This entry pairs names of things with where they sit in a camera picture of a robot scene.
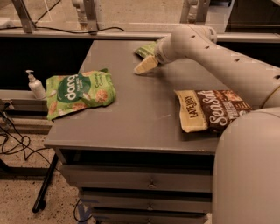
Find black cable on ledge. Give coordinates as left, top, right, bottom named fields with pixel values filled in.
left=0, top=25, right=125, bottom=35

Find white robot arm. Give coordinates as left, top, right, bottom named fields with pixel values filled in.
left=134, top=24, right=280, bottom=224

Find green Dang chip bag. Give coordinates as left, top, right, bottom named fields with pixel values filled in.
left=46, top=69, right=116, bottom=120

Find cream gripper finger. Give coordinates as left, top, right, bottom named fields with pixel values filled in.
left=134, top=55, right=158, bottom=74

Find grey drawer cabinet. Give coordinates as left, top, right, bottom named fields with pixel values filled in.
left=43, top=39, right=243, bottom=224

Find black metal stand leg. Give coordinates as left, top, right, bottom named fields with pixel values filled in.
left=32, top=155, right=58, bottom=214

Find white pump soap bottle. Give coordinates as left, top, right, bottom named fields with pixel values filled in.
left=26, top=70, right=46, bottom=100

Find brown Late July chip bag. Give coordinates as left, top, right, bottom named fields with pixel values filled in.
left=175, top=90, right=253, bottom=133

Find black floor cables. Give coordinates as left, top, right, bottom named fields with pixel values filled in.
left=0, top=100, right=55, bottom=165

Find metal window frame rail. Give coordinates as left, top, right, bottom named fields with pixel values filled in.
left=0, top=0, right=280, bottom=43

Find green jalapeno chip bag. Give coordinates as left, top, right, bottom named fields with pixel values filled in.
left=135, top=41, right=157, bottom=59

